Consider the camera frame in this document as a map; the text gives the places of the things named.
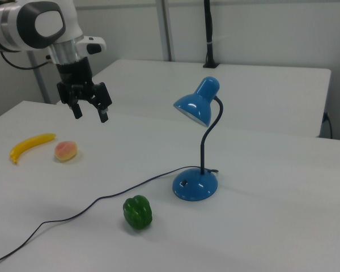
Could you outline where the pink toy peach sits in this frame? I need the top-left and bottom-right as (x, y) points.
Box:
(54, 141), (78, 162)

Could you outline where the green toy bell pepper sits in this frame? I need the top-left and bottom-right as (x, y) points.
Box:
(122, 194), (153, 230)

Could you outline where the grey metal frame post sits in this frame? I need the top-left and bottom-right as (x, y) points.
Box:
(27, 52), (51, 104)

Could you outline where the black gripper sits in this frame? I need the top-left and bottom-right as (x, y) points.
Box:
(56, 56), (113, 124)

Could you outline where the yellow toy banana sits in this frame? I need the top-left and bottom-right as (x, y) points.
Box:
(9, 133), (57, 165)

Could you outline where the black clamped camera pole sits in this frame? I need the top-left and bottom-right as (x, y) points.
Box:
(202, 0), (220, 69)

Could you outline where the grey wall partition post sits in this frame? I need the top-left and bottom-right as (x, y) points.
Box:
(154, 0), (173, 62)

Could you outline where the black lamp power cable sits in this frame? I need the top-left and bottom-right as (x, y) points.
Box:
(0, 165), (219, 270)

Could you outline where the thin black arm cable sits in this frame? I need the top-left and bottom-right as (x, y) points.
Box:
(0, 50), (57, 71)

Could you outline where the black wall plug cable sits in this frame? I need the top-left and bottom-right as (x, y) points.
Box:
(322, 112), (334, 139)

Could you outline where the blue gooseneck desk lamp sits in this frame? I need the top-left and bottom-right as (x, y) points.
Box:
(172, 76), (225, 202)

